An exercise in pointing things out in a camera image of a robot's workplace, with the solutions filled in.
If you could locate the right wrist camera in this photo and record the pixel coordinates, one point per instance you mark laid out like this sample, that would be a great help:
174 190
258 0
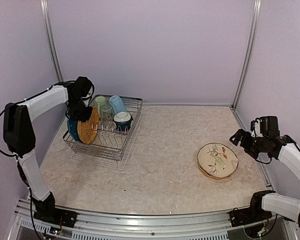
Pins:
255 127

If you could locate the teal and white bowl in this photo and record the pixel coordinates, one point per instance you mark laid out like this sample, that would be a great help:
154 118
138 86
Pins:
123 121

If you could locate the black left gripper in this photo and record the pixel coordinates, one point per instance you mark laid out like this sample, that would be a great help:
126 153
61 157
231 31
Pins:
84 118

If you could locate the cream bird pattern plate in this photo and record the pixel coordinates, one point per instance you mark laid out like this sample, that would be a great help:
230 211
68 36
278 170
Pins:
218 159

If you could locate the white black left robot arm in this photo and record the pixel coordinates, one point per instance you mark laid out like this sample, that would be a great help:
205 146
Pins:
19 135

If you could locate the steel wire dish rack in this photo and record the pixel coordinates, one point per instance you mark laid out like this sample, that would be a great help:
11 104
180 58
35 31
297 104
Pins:
110 143

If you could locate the aluminium frame post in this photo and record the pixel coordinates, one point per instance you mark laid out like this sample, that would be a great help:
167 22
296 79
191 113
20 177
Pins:
248 52
44 5

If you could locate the left aluminium frame post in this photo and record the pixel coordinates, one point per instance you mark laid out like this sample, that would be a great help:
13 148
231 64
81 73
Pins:
44 5

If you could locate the light green mug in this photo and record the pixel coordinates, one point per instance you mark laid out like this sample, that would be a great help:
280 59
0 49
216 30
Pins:
100 101

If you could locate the clear glass cup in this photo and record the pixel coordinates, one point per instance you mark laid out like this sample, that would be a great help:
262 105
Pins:
106 112

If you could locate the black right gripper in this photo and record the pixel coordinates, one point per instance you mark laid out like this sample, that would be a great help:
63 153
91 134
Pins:
244 143

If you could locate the light blue faceted cup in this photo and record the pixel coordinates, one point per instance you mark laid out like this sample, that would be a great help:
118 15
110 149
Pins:
117 104

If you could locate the yellow polka dot plate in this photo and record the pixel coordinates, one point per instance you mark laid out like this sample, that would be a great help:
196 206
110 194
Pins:
215 177

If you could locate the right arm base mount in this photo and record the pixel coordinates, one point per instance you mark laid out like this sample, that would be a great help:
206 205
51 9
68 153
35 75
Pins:
246 216

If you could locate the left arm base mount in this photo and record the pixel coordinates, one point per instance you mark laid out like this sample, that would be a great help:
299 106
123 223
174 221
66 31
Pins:
60 217

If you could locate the blue plate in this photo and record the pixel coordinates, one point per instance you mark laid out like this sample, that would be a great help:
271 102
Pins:
72 126

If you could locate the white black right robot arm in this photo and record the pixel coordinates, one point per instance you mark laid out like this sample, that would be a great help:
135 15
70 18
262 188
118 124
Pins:
264 137

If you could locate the front aluminium rail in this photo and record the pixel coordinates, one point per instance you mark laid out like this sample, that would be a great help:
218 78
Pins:
94 225

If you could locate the right aluminium frame post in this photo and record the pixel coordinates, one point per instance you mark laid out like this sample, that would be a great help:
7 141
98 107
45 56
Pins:
248 52

